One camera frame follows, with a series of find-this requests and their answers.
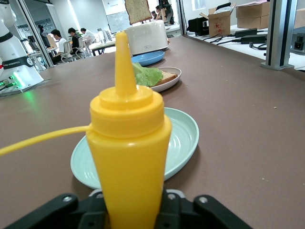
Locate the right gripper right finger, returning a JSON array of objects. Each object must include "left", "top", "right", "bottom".
[{"left": 155, "top": 188, "right": 254, "bottom": 229}]

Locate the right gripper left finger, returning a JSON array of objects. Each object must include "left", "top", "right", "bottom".
[{"left": 4, "top": 189, "right": 111, "bottom": 229}]

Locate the yellow squeeze bottle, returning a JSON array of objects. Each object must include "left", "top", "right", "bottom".
[{"left": 0, "top": 31, "right": 173, "bottom": 229}]

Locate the light crust bread slice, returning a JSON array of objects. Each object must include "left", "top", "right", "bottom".
[{"left": 152, "top": 71, "right": 179, "bottom": 87}]

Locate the green lettuce leaf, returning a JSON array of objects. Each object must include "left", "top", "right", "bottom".
[{"left": 132, "top": 61, "right": 164, "bottom": 88}]

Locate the dark crust bread slice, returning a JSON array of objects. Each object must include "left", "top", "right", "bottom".
[{"left": 124, "top": 0, "right": 153, "bottom": 26}]

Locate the mint green plate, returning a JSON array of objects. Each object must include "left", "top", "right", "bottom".
[{"left": 70, "top": 107, "right": 200, "bottom": 190}]

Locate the beige plate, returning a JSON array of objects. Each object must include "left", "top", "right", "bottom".
[{"left": 142, "top": 66, "right": 182, "bottom": 93}]

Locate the blue plate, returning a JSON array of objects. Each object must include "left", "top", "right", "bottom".
[{"left": 131, "top": 51, "right": 165, "bottom": 67}]

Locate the white office chair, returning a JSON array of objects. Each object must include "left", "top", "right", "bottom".
[
  {"left": 61, "top": 40, "right": 73, "bottom": 62},
  {"left": 76, "top": 37, "right": 87, "bottom": 59}
]

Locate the seated person white shirt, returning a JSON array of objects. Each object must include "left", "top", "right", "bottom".
[
  {"left": 80, "top": 28, "right": 96, "bottom": 44},
  {"left": 49, "top": 29, "right": 69, "bottom": 64}
]

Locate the seated person black shirt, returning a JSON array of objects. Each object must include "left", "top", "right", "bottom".
[{"left": 68, "top": 27, "right": 81, "bottom": 54}]

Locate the white toaster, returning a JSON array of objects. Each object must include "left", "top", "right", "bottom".
[{"left": 125, "top": 20, "right": 169, "bottom": 56}]

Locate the black power adapter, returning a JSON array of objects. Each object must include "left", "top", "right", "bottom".
[
  {"left": 240, "top": 34, "right": 268, "bottom": 45},
  {"left": 234, "top": 28, "right": 258, "bottom": 38}
]

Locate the black case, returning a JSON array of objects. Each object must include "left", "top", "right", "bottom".
[{"left": 187, "top": 17, "right": 210, "bottom": 36}]

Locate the open cardboard box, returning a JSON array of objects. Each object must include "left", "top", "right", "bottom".
[{"left": 199, "top": 2, "right": 237, "bottom": 38}]

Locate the whiteboard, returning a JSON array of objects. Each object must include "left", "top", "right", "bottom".
[{"left": 106, "top": 10, "right": 131, "bottom": 34}]

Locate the grey power inlet box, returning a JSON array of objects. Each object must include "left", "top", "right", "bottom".
[{"left": 292, "top": 32, "right": 305, "bottom": 52}]

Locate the closed cardboard box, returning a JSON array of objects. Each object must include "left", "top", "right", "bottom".
[{"left": 235, "top": 0, "right": 271, "bottom": 30}]

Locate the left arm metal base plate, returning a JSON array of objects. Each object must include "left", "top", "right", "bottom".
[{"left": 0, "top": 78, "right": 51, "bottom": 97}]

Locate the aluminium camera post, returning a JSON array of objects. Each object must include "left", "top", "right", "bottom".
[{"left": 260, "top": 0, "right": 298, "bottom": 71}]

